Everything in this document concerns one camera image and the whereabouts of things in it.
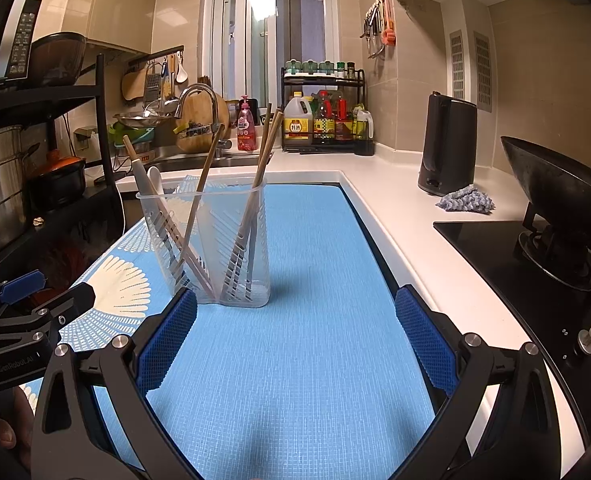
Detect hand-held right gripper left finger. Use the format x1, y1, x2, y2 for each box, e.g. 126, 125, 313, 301
29, 287, 198, 480

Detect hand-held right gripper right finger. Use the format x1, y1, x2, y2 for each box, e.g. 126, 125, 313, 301
394, 285, 563, 480

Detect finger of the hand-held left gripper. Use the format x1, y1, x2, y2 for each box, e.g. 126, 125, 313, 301
29, 281, 97, 333
0, 269, 46, 306

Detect clear plastic utensil holder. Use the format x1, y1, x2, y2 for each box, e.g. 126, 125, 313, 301
135, 181, 271, 307

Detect grey handled metal fork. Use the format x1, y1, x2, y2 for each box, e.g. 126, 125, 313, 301
133, 159, 181, 286

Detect person's left hand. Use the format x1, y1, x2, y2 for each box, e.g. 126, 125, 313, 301
0, 387, 37, 471

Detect black pot with orange lid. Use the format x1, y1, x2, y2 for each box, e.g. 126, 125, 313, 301
26, 149, 87, 212

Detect black gas stove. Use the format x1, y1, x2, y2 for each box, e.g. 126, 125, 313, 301
433, 200, 591, 441

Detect blue patterned tablecloth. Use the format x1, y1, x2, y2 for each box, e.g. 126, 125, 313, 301
20, 172, 451, 480

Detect grey knitted dishcloth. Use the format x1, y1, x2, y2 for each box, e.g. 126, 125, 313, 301
435, 184, 497, 216

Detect black shelf rack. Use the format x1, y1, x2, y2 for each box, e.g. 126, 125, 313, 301
0, 52, 126, 281

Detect green plastic basin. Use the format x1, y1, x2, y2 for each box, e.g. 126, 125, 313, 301
108, 122, 156, 148

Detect steel colander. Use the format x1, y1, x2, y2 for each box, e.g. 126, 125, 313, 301
112, 110, 176, 128

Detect black electric kettle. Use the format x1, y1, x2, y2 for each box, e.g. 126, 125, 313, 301
417, 91, 477, 197

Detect round wooden cutting board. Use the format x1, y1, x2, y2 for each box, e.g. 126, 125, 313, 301
176, 91, 228, 155

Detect black wok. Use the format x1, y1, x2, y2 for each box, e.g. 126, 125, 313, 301
499, 135, 591, 251

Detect glass oil dispenser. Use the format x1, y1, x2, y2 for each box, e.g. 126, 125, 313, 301
353, 105, 375, 157

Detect red dish soap bottle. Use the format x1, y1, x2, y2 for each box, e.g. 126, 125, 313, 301
236, 95, 257, 152

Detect hanging light wooden board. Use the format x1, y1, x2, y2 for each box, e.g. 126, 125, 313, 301
121, 67, 152, 102

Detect dark bowl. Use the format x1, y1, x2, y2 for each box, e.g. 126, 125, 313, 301
29, 31, 87, 87

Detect hanging metal grater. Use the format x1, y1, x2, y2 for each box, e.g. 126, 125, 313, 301
144, 62, 162, 101

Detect red cap sauce bottle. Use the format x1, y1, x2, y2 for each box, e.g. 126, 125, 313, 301
314, 91, 336, 146

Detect microwave oven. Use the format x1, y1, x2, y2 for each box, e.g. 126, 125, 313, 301
0, 0, 43, 88

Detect steel kitchen faucet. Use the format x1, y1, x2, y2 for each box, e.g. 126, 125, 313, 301
174, 84, 233, 161

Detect large cooking oil jug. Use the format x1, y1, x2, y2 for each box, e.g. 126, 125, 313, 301
282, 95, 315, 148

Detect black spice rack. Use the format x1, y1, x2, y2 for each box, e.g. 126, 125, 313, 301
281, 67, 367, 153

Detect row of spice jars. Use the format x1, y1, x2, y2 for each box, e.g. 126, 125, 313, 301
285, 59, 357, 81

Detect orange hanging kitchen tool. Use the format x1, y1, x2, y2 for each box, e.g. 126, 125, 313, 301
381, 0, 397, 47

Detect hanging metal kitchen scissors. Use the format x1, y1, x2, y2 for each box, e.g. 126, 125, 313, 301
360, 2, 383, 60

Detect kitchen window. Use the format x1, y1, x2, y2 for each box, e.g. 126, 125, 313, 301
200, 0, 341, 106

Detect white cable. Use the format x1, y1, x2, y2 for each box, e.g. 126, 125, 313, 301
110, 180, 127, 241

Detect grey wall vent grille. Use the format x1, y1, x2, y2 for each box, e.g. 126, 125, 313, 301
473, 31, 492, 112
449, 30, 466, 101

